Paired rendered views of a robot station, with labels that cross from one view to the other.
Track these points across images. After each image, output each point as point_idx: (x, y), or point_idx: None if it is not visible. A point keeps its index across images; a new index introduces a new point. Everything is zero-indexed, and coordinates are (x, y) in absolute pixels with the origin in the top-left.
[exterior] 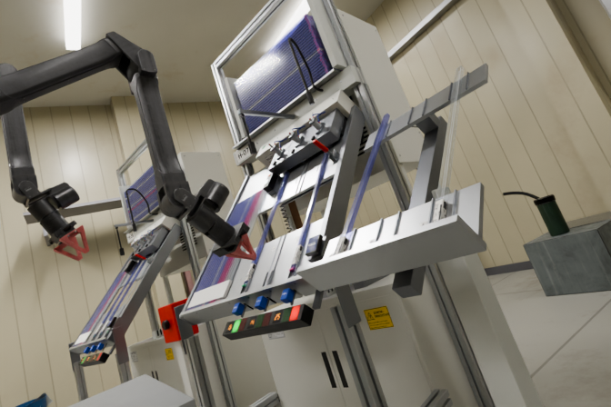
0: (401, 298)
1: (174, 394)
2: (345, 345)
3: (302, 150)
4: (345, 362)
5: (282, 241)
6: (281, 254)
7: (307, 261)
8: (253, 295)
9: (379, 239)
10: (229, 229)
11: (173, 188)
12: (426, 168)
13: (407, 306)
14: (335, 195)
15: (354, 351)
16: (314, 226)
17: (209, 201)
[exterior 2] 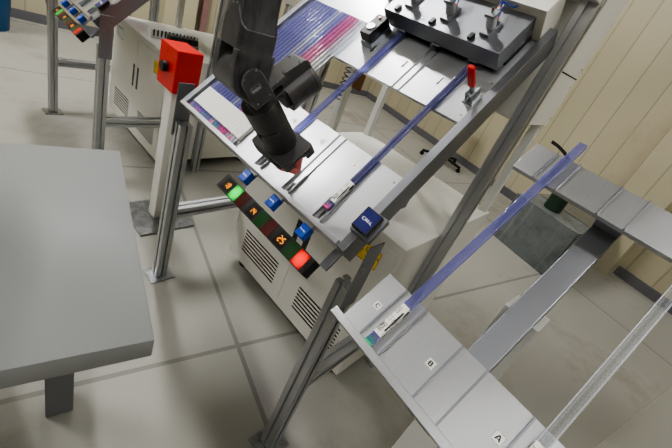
0: (399, 263)
1: (136, 288)
2: (324, 310)
3: (444, 34)
4: (313, 244)
5: (337, 143)
6: (326, 163)
7: (348, 214)
8: (269, 184)
9: (442, 373)
10: (289, 144)
11: (247, 63)
12: (554, 291)
13: (398, 270)
14: (432, 162)
15: (328, 322)
16: (382, 173)
17: (287, 97)
